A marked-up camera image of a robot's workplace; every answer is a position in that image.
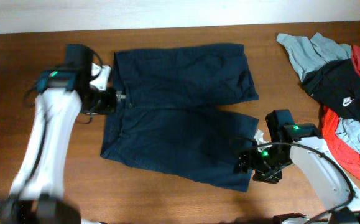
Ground grey t-shirt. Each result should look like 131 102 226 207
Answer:
275 32 360 178

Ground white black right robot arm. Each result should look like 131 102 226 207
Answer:
234 124 360 223

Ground red mesh garment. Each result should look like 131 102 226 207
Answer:
321 45 360 180

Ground navy blue shorts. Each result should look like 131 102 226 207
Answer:
101 43 259 192

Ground black nike garment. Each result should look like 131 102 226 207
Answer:
302 59 360 122

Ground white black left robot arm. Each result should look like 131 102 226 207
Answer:
0 65 113 224

